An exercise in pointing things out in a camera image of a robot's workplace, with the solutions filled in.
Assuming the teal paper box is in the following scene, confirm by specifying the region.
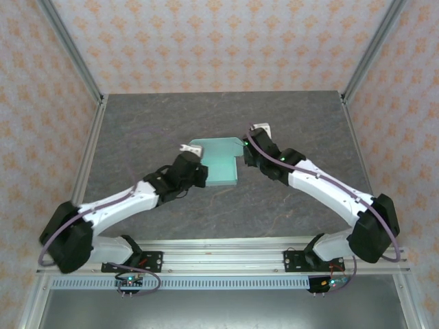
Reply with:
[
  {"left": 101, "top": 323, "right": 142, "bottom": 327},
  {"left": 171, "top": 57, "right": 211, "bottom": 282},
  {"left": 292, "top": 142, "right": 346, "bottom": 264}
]
[{"left": 188, "top": 136, "right": 248, "bottom": 188}]

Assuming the left circuit board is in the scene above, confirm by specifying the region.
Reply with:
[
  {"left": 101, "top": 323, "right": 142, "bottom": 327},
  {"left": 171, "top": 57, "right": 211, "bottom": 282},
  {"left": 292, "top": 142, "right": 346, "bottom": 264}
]
[{"left": 115, "top": 275, "right": 145, "bottom": 296}]

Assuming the circuit board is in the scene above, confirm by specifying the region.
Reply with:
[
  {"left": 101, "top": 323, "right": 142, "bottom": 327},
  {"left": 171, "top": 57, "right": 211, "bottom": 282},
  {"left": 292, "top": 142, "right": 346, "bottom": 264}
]
[
  {"left": 307, "top": 276, "right": 351, "bottom": 295},
  {"left": 115, "top": 275, "right": 145, "bottom": 296}
]

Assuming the grey metal shelf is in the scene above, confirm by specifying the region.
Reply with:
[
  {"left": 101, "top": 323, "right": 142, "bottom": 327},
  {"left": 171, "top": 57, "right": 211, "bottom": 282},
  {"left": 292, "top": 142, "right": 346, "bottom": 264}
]
[{"left": 37, "top": 289, "right": 409, "bottom": 329}]

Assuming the right circuit board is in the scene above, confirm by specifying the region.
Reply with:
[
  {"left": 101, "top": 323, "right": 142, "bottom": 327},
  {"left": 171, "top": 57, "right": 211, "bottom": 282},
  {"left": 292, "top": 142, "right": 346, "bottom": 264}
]
[{"left": 307, "top": 276, "right": 351, "bottom": 295}]

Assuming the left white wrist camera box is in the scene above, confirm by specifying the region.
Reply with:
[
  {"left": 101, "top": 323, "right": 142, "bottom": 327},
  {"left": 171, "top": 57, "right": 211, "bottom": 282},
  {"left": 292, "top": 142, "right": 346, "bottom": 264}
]
[{"left": 178, "top": 143, "right": 204, "bottom": 159}]

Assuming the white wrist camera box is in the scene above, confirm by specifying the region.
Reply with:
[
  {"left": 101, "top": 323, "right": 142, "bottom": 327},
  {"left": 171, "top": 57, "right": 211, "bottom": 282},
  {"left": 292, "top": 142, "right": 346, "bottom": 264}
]
[
  {"left": 178, "top": 143, "right": 204, "bottom": 159},
  {"left": 248, "top": 122, "right": 273, "bottom": 140}
]

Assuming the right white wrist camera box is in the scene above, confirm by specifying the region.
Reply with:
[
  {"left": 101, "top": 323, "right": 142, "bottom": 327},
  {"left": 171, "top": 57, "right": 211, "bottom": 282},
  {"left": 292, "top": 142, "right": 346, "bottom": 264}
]
[{"left": 248, "top": 122, "right": 273, "bottom": 140}]

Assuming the aluminium rail beam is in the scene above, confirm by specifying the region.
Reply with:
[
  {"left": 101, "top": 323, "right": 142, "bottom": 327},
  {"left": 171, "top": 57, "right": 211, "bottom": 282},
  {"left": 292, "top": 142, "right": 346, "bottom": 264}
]
[{"left": 36, "top": 239, "right": 412, "bottom": 275}]

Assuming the aluminium table side rail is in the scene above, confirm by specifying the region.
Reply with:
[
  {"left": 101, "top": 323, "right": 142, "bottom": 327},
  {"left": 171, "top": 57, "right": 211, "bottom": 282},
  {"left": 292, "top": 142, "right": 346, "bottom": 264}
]
[
  {"left": 340, "top": 92, "right": 390, "bottom": 247},
  {"left": 54, "top": 94, "right": 109, "bottom": 248}
]

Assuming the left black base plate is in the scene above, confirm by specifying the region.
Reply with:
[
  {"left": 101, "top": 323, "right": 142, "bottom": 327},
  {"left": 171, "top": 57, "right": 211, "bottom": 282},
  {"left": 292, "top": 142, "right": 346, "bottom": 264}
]
[{"left": 101, "top": 250, "right": 164, "bottom": 273}]

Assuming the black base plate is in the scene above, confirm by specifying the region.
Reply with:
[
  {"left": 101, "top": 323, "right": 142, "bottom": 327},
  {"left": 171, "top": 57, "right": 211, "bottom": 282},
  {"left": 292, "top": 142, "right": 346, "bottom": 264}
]
[
  {"left": 283, "top": 249, "right": 346, "bottom": 273},
  {"left": 101, "top": 250, "right": 164, "bottom": 273}
]

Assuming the slotted grey cable duct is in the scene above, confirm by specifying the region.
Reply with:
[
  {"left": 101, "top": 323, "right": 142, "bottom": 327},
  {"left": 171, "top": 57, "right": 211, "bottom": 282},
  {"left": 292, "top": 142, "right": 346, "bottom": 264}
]
[{"left": 51, "top": 277, "right": 311, "bottom": 291}]

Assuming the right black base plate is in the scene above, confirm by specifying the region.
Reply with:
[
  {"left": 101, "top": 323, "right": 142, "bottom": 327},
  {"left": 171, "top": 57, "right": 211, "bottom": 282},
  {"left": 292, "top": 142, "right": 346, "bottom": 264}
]
[{"left": 283, "top": 249, "right": 346, "bottom": 273}]

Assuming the short aluminium frame post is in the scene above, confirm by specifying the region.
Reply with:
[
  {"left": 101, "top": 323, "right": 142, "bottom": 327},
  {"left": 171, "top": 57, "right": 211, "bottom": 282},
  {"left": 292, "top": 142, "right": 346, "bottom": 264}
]
[
  {"left": 392, "top": 273, "right": 425, "bottom": 329},
  {"left": 19, "top": 273, "right": 52, "bottom": 329}
]

